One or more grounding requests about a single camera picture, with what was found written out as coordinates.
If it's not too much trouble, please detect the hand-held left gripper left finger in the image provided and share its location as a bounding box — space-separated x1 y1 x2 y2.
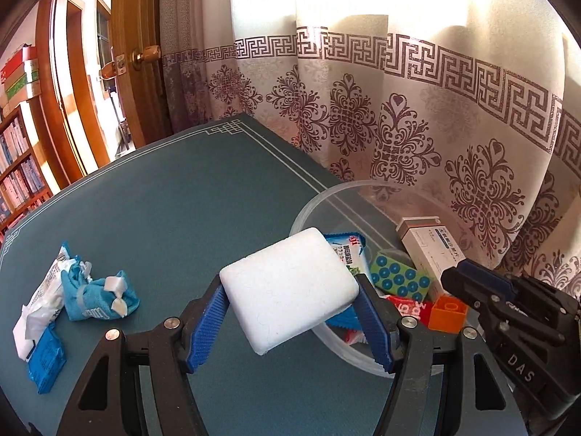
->
57 275 228 436

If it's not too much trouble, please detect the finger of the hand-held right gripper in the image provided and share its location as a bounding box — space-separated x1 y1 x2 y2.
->
458 258 517 294
442 266 515 328

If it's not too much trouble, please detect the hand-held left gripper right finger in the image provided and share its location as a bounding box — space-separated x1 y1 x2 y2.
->
354 272 520 436

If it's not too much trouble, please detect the yellow orange toy brick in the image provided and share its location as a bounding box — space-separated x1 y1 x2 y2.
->
428 295 468 335

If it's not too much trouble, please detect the red white packet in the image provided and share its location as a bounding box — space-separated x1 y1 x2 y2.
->
385 294 433 328

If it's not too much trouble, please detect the white medicine box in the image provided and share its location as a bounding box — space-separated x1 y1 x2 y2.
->
395 217 464 301

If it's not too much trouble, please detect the green toy block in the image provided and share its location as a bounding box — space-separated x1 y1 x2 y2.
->
369 250 430 303

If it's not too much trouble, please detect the blue noodle packet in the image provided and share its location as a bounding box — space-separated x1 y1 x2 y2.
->
323 232 375 343

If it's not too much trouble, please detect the white foam block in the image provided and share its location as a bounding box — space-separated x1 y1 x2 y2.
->
219 226 361 358

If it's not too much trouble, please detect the blue cloth pouch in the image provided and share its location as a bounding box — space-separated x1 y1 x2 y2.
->
61 261 141 323

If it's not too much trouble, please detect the clear plastic container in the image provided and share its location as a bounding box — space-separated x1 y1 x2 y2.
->
288 180 455 377

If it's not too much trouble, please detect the plain blue snack packet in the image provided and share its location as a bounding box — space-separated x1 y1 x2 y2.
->
26 326 68 395

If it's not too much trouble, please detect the white plastic packet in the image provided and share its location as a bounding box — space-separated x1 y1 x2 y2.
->
12 242 83 365

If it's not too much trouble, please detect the patterned white curtain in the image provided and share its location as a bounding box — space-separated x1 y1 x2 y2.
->
159 0 581 314

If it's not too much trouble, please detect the wooden bookshelf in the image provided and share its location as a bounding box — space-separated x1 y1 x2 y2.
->
0 100 54 239

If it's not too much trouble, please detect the brass door knob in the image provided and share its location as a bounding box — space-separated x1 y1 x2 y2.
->
100 44 162 81

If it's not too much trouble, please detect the stack of boxes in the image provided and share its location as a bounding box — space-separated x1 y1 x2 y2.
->
0 44 42 110

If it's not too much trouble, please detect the wooden door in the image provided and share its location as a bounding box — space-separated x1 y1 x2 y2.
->
35 0 174 185

